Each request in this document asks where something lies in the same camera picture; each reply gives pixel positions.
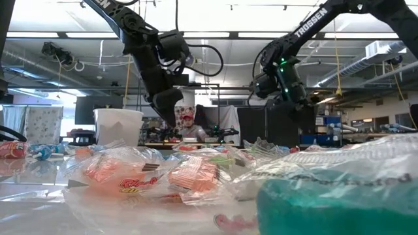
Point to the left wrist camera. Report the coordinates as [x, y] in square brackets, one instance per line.
[173, 45]

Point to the black curved bar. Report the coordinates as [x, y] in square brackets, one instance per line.
[11, 133]

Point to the black partition panel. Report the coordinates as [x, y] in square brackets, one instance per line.
[251, 125]

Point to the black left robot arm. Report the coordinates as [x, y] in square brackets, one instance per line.
[130, 23]

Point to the person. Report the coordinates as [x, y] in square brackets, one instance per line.
[191, 129]

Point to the blue storage bins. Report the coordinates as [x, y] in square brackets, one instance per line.
[321, 139]

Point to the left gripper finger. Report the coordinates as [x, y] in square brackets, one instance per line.
[168, 104]

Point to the white floral curtain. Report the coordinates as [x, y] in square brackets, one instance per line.
[42, 124]

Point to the dark red lollipop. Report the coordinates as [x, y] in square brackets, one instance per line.
[294, 149]

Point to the white cloth drape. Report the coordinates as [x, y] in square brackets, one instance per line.
[228, 117]

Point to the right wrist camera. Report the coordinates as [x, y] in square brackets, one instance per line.
[264, 85]

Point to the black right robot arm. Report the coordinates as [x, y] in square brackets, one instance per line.
[310, 23]

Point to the black overhead frame bar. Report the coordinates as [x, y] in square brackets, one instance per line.
[234, 34]

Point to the black background robot arm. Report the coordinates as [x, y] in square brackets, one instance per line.
[160, 134]
[223, 132]

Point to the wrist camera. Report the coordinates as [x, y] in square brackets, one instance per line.
[264, 85]
[173, 45]

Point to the white work surface sheet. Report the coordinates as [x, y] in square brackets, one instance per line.
[32, 209]

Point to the brown polka-dot cloth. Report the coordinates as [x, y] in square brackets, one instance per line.
[180, 111]

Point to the silver air duct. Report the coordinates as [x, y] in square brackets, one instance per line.
[365, 63]

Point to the white plastic bucket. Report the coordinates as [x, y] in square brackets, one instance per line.
[118, 127]

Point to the black ceiling-mounted device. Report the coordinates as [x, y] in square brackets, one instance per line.
[57, 52]

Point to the black cloth drape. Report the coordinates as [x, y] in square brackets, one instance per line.
[200, 114]

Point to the black monitor screen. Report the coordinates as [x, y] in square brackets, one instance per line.
[85, 109]

